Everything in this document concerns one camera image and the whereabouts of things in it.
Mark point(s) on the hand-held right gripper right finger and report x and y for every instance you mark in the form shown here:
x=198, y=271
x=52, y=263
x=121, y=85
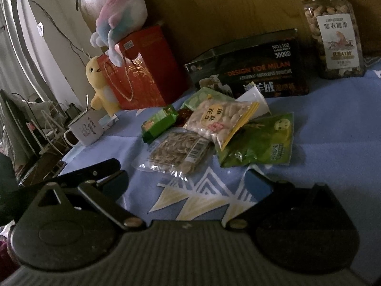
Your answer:
x=257, y=183

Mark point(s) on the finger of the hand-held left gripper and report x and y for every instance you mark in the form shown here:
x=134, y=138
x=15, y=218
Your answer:
x=92, y=168

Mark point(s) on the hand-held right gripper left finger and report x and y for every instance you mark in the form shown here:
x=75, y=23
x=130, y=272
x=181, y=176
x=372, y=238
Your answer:
x=116, y=181

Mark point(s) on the large green snack packet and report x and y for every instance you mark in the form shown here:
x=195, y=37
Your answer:
x=262, y=143

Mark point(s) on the clear sunflower seed packet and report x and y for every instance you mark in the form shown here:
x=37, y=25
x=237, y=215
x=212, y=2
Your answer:
x=175, y=152

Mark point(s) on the small green snack packet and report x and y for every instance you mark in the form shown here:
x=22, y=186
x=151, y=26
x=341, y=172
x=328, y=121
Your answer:
x=156, y=122

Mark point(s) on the clear peanut packet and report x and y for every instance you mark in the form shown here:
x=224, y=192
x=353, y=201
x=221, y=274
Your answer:
x=217, y=119

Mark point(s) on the white snack packet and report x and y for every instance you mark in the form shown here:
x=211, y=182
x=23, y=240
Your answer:
x=256, y=101

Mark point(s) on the small dark red snack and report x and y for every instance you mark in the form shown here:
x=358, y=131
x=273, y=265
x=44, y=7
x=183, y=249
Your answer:
x=184, y=116

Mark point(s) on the light green snack packet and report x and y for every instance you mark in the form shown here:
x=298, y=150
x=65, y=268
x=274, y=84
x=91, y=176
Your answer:
x=199, y=96

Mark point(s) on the black printed box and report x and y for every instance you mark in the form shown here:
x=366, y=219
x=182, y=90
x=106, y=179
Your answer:
x=256, y=65

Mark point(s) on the white enamel mug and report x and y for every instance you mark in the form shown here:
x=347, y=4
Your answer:
x=86, y=128

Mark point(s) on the yellow plush duck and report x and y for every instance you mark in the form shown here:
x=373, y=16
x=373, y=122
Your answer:
x=99, y=89

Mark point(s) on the blue printed bedsheet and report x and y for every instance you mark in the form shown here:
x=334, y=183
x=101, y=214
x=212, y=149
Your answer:
x=327, y=131

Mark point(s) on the red cardboard box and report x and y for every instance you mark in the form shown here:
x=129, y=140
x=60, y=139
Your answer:
x=145, y=65

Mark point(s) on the grey curtain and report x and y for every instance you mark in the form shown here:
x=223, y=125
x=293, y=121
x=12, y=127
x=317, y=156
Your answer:
x=26, y=29

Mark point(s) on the pastel plush toy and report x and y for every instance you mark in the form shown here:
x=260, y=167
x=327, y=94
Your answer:
x=122, y=18

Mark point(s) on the clear nut jar gold lid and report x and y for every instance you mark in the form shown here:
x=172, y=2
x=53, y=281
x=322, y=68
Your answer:
x=333, y=35

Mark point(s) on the wooden headboard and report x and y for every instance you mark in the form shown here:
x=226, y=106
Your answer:
x=226, y=9

